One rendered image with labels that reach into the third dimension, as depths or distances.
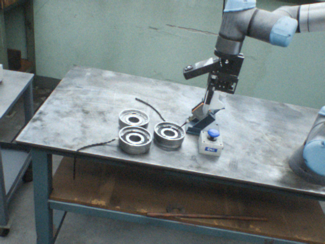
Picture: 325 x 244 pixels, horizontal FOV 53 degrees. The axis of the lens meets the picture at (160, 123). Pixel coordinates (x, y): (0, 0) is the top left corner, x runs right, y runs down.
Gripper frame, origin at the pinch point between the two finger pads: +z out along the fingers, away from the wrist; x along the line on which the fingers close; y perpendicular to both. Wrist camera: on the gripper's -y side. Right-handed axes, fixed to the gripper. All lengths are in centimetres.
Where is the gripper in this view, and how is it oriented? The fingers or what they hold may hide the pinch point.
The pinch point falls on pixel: (203, 108)
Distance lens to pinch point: 106.3
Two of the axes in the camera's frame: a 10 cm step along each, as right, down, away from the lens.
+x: 1.1, -5.2, 8.5
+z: -1.7, 8.3, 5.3
